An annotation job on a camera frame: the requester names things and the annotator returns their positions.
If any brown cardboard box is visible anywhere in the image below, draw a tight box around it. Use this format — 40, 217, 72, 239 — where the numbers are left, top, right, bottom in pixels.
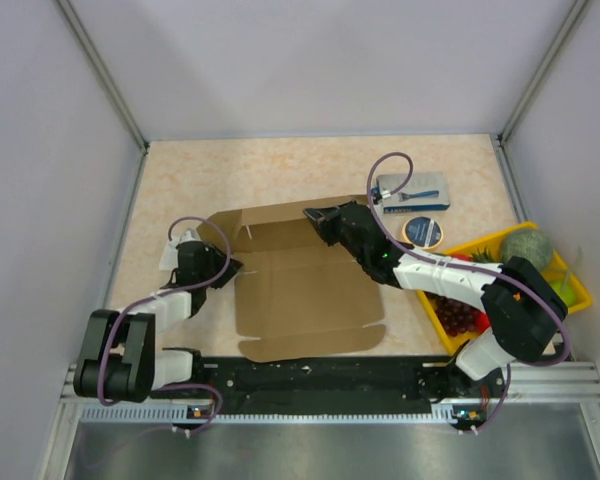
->
197, 196, 386, 363

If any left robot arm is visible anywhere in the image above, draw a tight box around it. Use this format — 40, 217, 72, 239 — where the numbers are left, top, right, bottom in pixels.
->
73, 240, 243, 403

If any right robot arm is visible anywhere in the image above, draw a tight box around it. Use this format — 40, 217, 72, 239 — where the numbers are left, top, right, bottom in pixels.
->
303, 201, 569, 396

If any razor blister pack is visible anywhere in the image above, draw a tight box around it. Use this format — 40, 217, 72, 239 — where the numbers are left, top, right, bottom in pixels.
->
372, 172, 451, 214

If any dark red grape bunch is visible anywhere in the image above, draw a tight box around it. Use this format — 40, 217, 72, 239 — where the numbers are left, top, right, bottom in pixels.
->
427, 294, 482, 337

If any red apple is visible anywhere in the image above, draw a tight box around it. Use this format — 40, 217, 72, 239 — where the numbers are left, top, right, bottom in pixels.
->
475, 312, 491, 334

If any green melon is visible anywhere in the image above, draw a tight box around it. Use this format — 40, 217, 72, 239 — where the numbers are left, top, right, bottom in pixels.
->
499, 228, 554, 271

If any yellow plastic tray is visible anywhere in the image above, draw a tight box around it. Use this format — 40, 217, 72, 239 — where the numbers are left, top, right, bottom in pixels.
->
416, 222, 592, 354

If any light green fruit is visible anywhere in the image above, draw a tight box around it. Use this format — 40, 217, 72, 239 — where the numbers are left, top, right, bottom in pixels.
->
550, 280, 577, 308

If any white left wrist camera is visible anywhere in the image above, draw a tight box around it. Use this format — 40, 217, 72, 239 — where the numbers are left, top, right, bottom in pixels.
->
158, 229, 199, 271

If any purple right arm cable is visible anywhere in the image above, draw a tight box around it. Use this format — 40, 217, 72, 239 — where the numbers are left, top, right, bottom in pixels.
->
367, 153, 571, 436

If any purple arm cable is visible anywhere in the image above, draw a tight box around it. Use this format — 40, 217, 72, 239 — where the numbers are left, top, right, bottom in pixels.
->
367, 153, 571, 436
97, 215, 232, 431

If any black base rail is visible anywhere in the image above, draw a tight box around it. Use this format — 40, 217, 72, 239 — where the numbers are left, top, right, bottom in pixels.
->
193, 356, 504, 415

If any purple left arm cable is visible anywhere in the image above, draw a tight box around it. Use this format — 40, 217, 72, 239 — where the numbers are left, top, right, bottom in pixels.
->
97, 215, 232, 431

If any aluminium frame post left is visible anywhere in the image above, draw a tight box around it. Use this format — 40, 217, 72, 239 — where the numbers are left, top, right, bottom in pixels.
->
54, 0, 149, 151

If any aluminium frame post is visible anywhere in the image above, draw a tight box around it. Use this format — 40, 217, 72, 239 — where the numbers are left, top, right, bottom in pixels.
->
497, 0, 592, 149
54, 0, 149, 151

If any aluminium frame post right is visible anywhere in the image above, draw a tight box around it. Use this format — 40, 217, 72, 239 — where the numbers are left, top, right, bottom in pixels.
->
497, 0, 592, 149

